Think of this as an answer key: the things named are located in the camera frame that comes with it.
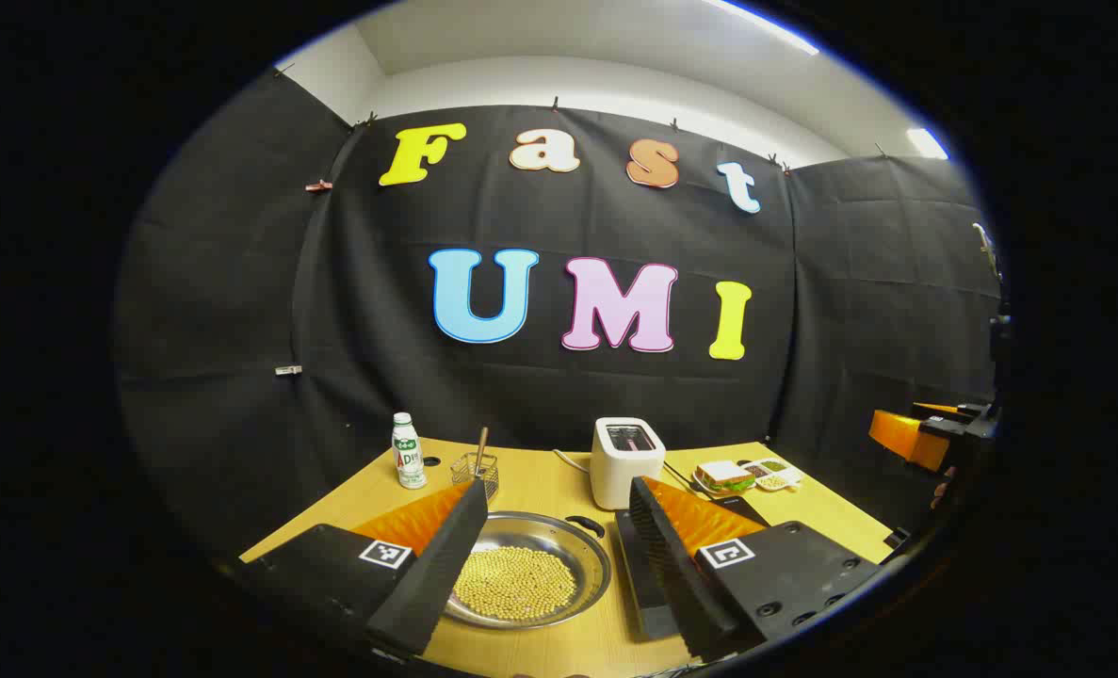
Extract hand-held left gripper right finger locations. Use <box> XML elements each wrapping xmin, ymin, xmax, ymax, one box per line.
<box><xmin>628</xmin><ymin>476</ymin><xmax>884</xmax><ymax>663</ymax></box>

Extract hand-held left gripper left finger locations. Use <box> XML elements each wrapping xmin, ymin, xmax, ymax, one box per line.
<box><xmin>238</xmin><ymin>478</ymin><xmax>490</xmax><ymax>657</ymax></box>

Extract black induction cooktop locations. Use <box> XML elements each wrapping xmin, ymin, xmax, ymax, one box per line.
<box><xmin>612</xmin><ymin>494</ymin><xmax>772</xmax><ymax>643</ymax></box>

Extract pile of yellow soybeans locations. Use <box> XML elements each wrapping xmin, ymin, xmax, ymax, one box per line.
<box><xmin>452</xmin><ymin>546</ymin><xmax>578</xmax><ymax>621</ymax></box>

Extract stainless steel pot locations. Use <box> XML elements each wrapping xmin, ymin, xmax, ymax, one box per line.
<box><xmin>443</xmin><ymin>511</ymin><xmax>613</xmax><ymax>630</ymax></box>

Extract sandwich with lettuce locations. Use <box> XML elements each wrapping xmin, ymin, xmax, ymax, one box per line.
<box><xmin>695</xmin><ymin>460</ymin><xmax>756</xmax><ymax>493</ymax></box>

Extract white drink bottle green label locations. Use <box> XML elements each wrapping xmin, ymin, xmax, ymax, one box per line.
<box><xmin>392</xmin><ymin>412</ymin><xmax>428</xmax><ymax>490</ymax></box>

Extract white toaster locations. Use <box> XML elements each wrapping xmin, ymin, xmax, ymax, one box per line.
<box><xmin>590</xmin><ymin>417</ymin><xmax>667</xmax><ymax>510</ymax></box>

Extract white divided dish with beans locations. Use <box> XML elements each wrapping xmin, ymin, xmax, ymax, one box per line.
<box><xmin>742</xmin><ymin>458</ymin><xmax>803</xmax><ymax>492</ymax></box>

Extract black backdrop cloth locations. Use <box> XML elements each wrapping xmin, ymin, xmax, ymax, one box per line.
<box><xmin>114</xmin><ymin>71</ymin><xmax>1004</xmax><ymax>566</ymax></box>

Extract metal wire basket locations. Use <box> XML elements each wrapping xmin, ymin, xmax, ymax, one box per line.
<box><xmin>451</xmin><ymin>453</ymin><xmax>500</xmax><ymax>500</ymax></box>

